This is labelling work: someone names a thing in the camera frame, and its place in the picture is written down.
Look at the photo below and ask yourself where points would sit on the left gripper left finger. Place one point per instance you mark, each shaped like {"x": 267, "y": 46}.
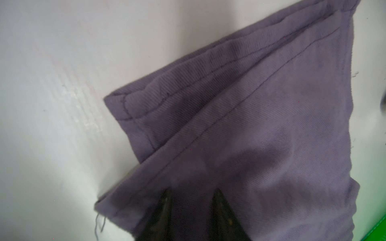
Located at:
{"x": 158, "y": 226}

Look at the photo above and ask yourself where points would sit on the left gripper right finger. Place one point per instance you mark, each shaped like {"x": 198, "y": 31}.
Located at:
{"x": 225, "y": 225}

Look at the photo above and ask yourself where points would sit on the purple trousers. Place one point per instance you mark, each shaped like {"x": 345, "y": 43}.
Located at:
{"x": 263, "y": 115}

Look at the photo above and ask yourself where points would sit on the green plastic basket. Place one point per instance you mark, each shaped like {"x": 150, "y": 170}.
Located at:
{"x": 378, "y": 232}

